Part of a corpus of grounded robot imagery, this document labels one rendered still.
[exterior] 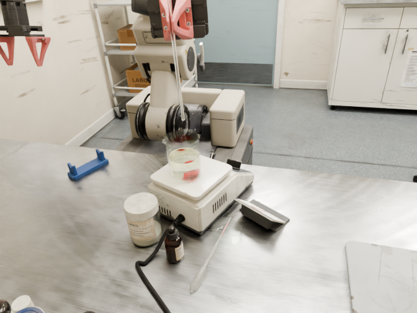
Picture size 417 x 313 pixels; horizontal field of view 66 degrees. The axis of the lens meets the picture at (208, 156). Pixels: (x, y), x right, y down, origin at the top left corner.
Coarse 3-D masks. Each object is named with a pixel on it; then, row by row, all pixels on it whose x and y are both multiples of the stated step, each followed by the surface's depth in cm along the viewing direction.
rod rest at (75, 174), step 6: (96, 150) 82; (102, 156) 82; (90, 162) 82; (96, 162) 82; (102, 162) 82; (108, 162) 83; (72, 168) 76; (78, 168) 80; (84, 168) 79; (90, 168) 79; (96, 168) 81; (72, 174) 77; (78, 174) 77; (84, 174) 78
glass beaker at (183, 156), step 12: (180, 132) 60; (192, 132) 59; (168, 144) 59; (180, 144) 61; (192, 144) 55; (168, 156) 57; (180, 156) 56; (192, 156) 56; (180, 168) 57; (192, 168) 58; (180, 180) 58; (192, 180) 59
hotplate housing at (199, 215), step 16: (240, 176) 65; (160, 192) 60; (208, 192) 59; (224, 192) 61; (240, 192) 67; (160, 208) 63; (176, 208) 59; (192, 208) 56; (208, 208) 58; (224, 208) 63; (176, 224) 58; (192, 224) 58; (208, 224) 60
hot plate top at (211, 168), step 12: (204, 156) 66; (168, 168) 63; (204, 168) 63; (216, 168) 62; (228, 168) 62; (156, 180) 60; (168, 180) 60; (204, 180) 59; (216, 180) 59; (180, 192) 57; (192, 192) 56; (204, 192) 56
